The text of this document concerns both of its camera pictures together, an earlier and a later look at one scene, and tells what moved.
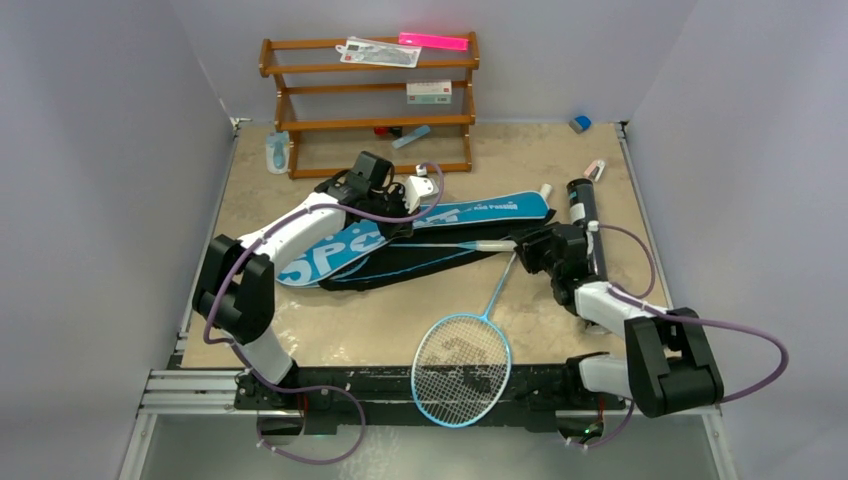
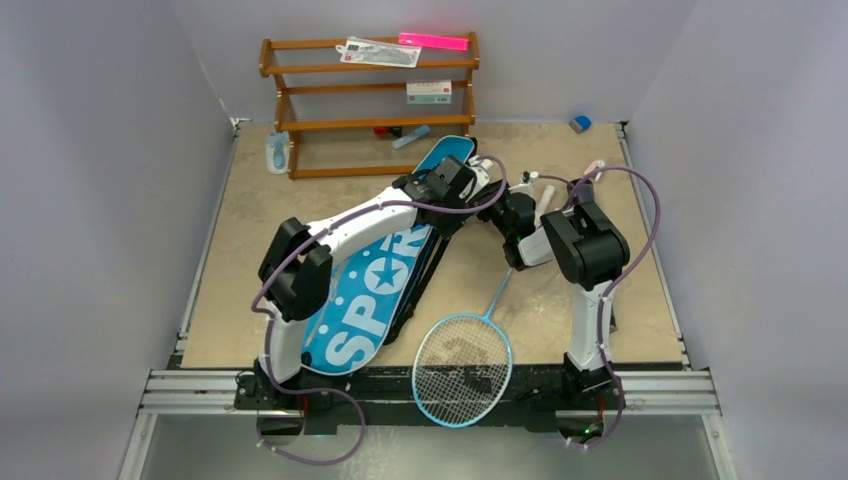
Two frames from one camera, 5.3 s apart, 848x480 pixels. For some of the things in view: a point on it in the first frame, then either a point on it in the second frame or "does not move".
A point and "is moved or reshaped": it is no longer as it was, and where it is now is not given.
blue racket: (462, 368) does not move
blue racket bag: (445, 237) is moved or reshaped
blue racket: (478, 245) -> (549, 192)
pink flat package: (434, 41) does not move
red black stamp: (386, 130) does not move
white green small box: (429, 92) does not move
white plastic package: (380, 52) does not move
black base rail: (428, 398) does not move
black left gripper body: (392, 204) -> (448, 221)
